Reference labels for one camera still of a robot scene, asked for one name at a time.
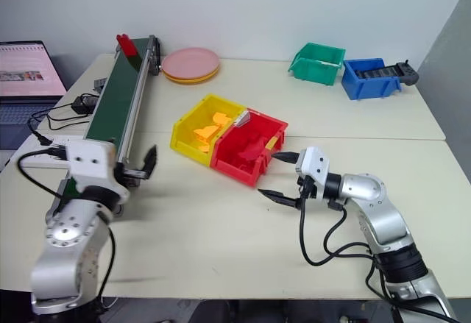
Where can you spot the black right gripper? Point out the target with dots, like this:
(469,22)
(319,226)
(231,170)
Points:
(308,187)

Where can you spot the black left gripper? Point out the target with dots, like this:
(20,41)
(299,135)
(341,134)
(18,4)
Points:
(130,176)

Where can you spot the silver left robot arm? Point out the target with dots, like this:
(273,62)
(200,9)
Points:
(70,234)

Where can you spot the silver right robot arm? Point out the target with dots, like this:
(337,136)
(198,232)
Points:
(382,216)

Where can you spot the green conveyor belt machine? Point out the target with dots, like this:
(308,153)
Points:
(116,91)

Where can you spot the red wedge block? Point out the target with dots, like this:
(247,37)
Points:
(254,149)

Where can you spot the red storage bin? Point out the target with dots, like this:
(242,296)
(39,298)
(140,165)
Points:
(235,166)

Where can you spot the black power adapter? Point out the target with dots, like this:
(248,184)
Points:
(84,104)

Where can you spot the grey bin label clip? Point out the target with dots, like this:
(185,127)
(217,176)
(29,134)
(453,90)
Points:
(243,120)

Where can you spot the small grey controller box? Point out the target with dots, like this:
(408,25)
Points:
(99,84)

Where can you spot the small orange block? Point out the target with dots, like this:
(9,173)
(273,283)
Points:
(204,148)

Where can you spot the yellow orange block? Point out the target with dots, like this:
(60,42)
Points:
(221,118)

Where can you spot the yellow storage bin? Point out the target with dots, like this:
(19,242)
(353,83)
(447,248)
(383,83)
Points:
(191,137)

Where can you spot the orange wedge block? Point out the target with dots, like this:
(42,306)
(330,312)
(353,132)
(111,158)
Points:
(206,132)

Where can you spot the green storage bin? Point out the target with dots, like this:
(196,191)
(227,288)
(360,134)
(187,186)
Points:
(312,73)

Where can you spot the open laptop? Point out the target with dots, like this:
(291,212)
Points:
(25,76)

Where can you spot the yellow plate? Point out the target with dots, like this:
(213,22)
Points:
(191,79)

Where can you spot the blue storage bin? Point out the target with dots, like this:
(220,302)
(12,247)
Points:
(368,87)

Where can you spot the pink plate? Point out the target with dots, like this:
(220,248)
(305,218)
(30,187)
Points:
(189,62)

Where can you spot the black ribbed device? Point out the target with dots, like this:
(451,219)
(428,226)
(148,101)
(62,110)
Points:
(403,73)

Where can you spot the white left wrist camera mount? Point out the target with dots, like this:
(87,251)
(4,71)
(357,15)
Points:
(90,163)

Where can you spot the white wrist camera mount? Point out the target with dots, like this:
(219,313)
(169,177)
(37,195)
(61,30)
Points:
(90,163)
(312,163)

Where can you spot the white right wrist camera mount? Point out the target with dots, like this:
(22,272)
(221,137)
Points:
(312,163)

